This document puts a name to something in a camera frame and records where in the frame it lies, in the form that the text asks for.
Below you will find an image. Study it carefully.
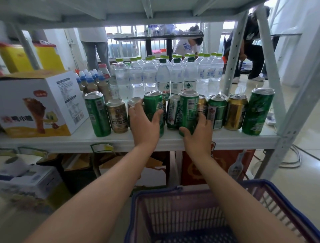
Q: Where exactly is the group of brown drink bottles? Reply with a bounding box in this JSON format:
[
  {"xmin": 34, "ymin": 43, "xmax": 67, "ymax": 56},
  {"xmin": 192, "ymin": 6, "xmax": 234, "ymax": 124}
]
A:
[{"xmin": 75, "ymin": 69, "xmax": 112, "ymax": 101}]

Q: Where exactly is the white glossy metal shelf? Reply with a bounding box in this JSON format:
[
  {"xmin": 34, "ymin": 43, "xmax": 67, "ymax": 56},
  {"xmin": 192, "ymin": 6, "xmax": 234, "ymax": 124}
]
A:
[{"xmin": 0, "ymin": 0, "xmax": 320, "ymax": 181}]

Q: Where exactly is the group of clear water bottles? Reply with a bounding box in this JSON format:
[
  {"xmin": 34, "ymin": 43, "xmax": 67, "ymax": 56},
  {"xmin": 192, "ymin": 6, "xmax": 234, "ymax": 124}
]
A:
[{"xmin": 114, "ymin": 52, "xmax": 225, "ymax": 99}]

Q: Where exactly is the white cable bundle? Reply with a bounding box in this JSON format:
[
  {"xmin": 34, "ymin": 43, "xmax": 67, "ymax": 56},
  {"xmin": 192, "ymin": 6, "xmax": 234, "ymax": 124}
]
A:
[{"xmin": 254, "ymin": 144, "xmax": 302, "ymax": 170}]

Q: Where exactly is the person's right forearm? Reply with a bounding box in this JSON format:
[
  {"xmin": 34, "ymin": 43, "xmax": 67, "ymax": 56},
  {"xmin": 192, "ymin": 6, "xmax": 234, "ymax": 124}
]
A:
[{"xmin": 190, "ymin": 153, "xmax": 307, "ymax": 243}]

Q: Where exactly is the black box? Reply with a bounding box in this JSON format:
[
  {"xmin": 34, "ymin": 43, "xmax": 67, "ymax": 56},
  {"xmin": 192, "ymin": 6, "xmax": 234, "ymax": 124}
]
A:
[{"xmin": 61, "ymin": 153, "xmax": 98, "ymax": 195}]

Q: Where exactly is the person's left forearm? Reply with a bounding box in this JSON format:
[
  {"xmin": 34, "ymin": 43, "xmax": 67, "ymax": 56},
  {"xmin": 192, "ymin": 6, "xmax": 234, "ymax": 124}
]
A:
[{"xmin": 25, "ymin": 144, "xmax": 155, "ymax": 243}]

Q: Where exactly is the white power strip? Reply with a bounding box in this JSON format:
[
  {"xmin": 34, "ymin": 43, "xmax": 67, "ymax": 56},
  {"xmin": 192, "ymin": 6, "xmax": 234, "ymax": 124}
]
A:
[{"xmin": 266, "ymin": 111, "xmax": 277, "ymax": 126}]

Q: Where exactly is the pink and purple plastic basket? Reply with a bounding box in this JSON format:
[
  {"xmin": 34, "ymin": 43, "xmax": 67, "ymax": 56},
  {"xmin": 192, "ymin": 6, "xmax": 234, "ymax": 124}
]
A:
[{"xmin": 124, "ymin": 179, "xmax": 320, "ymax": 243}]

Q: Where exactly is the yellow box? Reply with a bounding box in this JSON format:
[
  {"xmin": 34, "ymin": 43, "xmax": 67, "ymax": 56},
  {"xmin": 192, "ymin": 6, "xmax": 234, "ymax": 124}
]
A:
[{"xmin": 0, "ymin": 41, "xmax": 65, "ymax": 73}]

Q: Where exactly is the long black table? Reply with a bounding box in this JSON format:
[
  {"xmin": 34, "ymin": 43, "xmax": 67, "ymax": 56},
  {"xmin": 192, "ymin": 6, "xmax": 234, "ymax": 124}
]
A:
[{"xmin": 113, "ymin": 33, "xmax": 205, "ymax": 60}]

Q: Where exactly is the person's right hand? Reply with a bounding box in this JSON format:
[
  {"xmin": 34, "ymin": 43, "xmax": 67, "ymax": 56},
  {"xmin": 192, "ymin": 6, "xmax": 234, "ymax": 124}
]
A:
[{"xmin": 179, "ymin": 112, "xmax": 214, "ymax": 161}]

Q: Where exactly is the green price tag holder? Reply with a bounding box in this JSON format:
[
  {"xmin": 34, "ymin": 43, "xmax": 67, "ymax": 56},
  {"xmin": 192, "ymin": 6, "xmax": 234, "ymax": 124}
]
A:
[
  {"xmin": 17, "ymin": 147, "xmax": 49, "ymax": 158},
  {"xmin": 90, "ymin": 143, "xmax": 116, "ymax": 154}
]

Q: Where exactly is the green label water bottle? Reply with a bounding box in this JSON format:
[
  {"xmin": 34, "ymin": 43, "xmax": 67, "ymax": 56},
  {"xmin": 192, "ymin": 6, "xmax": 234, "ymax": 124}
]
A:
[
  {"xmin": 184, "ymin": 57, "xmax": 198, "ymax": 91},
  {"xmin": 171, "ymin": 58, "xmax": 184, "ymax": 95},
  {"xmin": 157, "ymin": 58, "xmax": 171, "ymax": 100}
]

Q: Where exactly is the black floor cable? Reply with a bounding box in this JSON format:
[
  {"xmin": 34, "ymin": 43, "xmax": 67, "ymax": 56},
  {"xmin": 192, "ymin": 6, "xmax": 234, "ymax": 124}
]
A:
[{"xmin": 292, "ymin": 144, "xmax": 320, "ymax": 163}]

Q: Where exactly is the white and blue carton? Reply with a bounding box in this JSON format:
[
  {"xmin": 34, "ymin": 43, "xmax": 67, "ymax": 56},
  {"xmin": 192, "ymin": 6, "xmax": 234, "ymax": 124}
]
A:
[{"xmin": 0, "ymin": 165, "xmax": 63, "ymax": 209}]

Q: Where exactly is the white toilet paper roll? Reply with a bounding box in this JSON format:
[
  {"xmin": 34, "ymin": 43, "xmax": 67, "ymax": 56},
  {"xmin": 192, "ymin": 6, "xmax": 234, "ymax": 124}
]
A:
[{"xmin": 0, "ymin": 156, "xmax": 29, "ymax": 178}]

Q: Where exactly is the red liquor box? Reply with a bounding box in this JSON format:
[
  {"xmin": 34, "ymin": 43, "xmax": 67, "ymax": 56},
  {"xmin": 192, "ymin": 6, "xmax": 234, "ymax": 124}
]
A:
[{"xmin": 181, "ymin": 150, "xmax": 256, "ymax": 186}]

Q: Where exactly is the person's left hand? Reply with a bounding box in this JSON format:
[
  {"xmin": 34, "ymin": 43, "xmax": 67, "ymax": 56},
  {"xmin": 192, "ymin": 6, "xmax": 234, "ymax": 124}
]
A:
[{"xmin": 128, "ymin": 99, "xmax": 164, "ymax": 151}]

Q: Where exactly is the pink cap drink bottle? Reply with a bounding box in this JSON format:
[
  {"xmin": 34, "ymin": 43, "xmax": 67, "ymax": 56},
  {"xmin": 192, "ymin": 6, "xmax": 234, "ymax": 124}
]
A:
[{"xmin": 98, "ymin": 63, "xmax": 111, "ymax": 81}]

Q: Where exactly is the white carton with duck print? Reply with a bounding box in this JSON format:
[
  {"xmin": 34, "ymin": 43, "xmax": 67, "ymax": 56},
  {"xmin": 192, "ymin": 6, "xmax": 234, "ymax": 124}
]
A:
[{"xmin": 0, "ymin": 70, "xmax": 89, "ymax": 138}]

